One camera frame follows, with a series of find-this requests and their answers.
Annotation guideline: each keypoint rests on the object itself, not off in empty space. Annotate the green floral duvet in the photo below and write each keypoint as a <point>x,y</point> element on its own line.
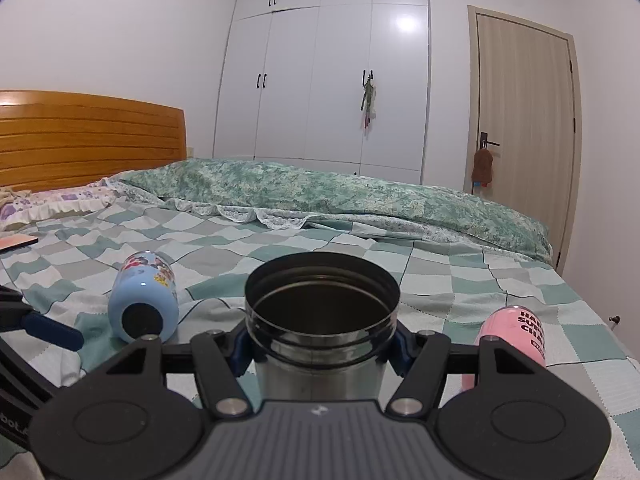
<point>288,197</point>

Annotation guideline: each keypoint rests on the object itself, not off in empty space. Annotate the light blue cartoon bottle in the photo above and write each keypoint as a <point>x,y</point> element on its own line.
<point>144,299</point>

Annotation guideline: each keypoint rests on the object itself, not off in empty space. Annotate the stainless steel cup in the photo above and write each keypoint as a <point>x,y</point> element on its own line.
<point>320,322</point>

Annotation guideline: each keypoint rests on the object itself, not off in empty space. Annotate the checkered green bed sheet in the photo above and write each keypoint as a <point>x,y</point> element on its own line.
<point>451,288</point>

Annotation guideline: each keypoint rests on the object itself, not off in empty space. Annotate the purple floral pillow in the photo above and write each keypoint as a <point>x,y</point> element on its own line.
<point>21,208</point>

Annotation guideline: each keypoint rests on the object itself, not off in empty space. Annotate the beige wooden door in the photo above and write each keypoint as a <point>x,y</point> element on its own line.
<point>525,106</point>

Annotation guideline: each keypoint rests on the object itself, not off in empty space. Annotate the brown plush toy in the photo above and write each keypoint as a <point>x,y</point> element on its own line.
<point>482,168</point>

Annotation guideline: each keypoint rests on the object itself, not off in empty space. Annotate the pink bottle with text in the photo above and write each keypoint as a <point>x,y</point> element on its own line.
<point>522,329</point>

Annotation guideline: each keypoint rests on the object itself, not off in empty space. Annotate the white wardrobe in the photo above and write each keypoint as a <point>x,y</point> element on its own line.
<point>291,86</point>

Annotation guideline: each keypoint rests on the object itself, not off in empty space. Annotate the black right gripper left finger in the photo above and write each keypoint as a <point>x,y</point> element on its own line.
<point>220,358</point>

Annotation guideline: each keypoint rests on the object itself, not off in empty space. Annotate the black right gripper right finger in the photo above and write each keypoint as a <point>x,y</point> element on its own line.
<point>419,359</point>

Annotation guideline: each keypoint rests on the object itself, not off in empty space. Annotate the wooden headboard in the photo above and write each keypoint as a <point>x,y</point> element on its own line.
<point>55,140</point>

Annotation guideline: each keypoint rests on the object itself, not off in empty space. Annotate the hanging ornament on wardrobe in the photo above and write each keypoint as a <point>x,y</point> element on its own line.
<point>367,101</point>

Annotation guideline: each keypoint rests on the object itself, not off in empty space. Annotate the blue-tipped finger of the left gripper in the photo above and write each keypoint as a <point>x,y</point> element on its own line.
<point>53,332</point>

